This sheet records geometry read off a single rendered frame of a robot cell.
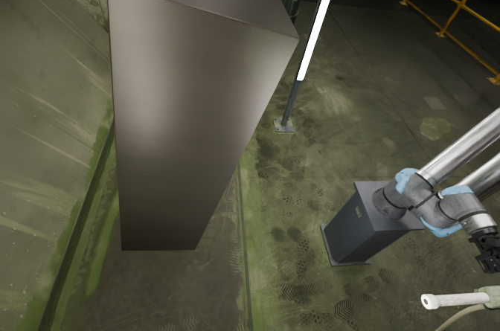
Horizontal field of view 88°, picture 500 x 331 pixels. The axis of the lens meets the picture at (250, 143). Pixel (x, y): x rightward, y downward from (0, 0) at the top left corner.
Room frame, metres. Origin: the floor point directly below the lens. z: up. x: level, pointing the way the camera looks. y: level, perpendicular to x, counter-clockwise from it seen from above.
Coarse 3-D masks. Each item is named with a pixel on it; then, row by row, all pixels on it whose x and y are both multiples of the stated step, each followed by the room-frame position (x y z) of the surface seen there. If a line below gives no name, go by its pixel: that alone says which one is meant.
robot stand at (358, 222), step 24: (360, 192) 0.89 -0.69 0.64; (336, 216) 0.90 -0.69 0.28; (360, 216) 0.78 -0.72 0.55; (384, 216) 0.76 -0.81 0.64; (408, 216) 0.79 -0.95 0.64; (336, 240) 0.78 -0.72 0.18; (360, 240) 0.69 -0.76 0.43; (384, 240) 0.71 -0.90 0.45; (336, 264) 0.68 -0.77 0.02; (360, 264) 0.71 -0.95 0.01
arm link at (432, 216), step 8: (432, 200) 0.62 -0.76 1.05; (424, 208) 0.59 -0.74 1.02; (432, 208) 0.59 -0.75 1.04; (440, 208) 0.57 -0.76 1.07; (424, 216) 0.58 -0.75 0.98; (432, 216) 0.56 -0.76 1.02; (440, 216) 0.55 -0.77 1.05; (448, 216) 0.54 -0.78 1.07; (424, 224) 0.56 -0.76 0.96; (432, 224) 0.55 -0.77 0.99; (440, 224) 0.54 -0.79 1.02; (448, 224) 0.54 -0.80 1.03
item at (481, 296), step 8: (480, 288) 0.27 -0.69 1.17; (488, 288) 0.26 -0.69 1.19; (496, 288) 0.27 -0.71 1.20; (424, 296) 0.22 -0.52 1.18; (432, 296) 0.22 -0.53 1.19; (440, 296) 0.22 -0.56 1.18; (448, 296) 0.23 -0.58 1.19; (456, 296) 0.23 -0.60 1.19; (464, 296) 0.23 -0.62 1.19; (472, 296) 0.24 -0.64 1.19; (480, 296) 0.24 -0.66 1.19; (488, 296) 0.24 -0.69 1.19; (496, 296) 0.25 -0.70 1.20; (424, 304) 0.20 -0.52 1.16; (432, 304) 0.20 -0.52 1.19; (440, 304) 0.20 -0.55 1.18; (448, 304) 0.21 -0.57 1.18; (456, 304) 0.21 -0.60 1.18; (464, 304) 0.22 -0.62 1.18; (488, 304) 0.23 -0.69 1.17; (496, 304) 0.23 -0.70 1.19
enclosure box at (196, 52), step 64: (128, 0) 0.43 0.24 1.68; (192, 0) 0.48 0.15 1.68; (256, 0) 0.62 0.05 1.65; (128, 64) 0.42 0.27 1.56; (192, 64) 0.46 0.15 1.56; (256, 64) 0.49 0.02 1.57; (128, 128) 0.41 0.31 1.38; (192, 128) 0.45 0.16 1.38; (128, 192) 0.39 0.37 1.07; (192, 192) 0.45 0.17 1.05
